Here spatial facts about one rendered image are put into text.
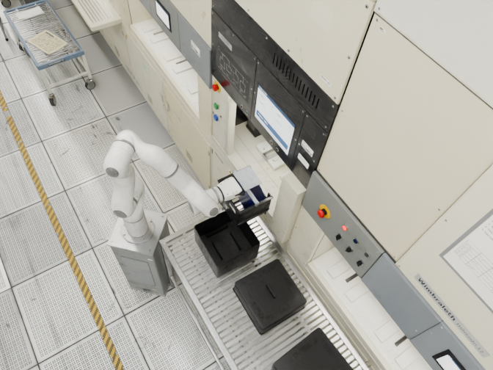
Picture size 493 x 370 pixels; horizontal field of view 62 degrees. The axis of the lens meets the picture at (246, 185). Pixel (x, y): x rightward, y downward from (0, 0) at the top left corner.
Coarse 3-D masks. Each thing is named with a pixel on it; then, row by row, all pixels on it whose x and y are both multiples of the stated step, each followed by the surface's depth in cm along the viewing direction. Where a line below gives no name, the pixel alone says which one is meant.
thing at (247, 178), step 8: (248, 168) 209; (240, 176) 206; (248, 176) 206; (256, 176) 207; (248, 184) 204; (256, 184) 204; (248, 192) 210; (232, 200) 209; (256, 200) 208; (264, 200) 211; (224, 208) 225; (232, 208) 213; (248, 208) 207; (256, 208) 214; (264, 208) 220; (232, 216) 218; (240, 216) 210; (248, 216) 216; (256, 216) 222; (232, 224) 225; (240, 224) 218
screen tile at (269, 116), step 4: (260, 92) 186; (260, 96) 188; (264, 96) 185; (260, 100) 190; (264, 100) 186; (260, 104) 191; (268, 104) 185; (260, 108) 193; (268, 108) 187; (264, 112) 192; (272, 112) 185; (268, 116) 190; (272, 116) 186
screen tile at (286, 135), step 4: (276, 112) 182; (276, 116) 183; (280, 116) 180; (280, 120) 182; (284, 120) 179; (276, 124) 187; (284, 124) 180; (288, 124) 177; (276, 128) 189; (280, 128) 185; (280, 132) 186; (284, 132) 183; (288, 132) 180; (284, 136) 185; (288, 136) 181; (288, 140) 183
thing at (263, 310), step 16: (256, 272) 222; (272, 272) 223; (240, 288) 217; (256, 288) 217; (272, 288) 218; (288, 288) 219; (256, 304) 213; (272, 304) 213; (288, 304) 214; (304, 304) 216; (256, 320) 209; (272, 320) 209
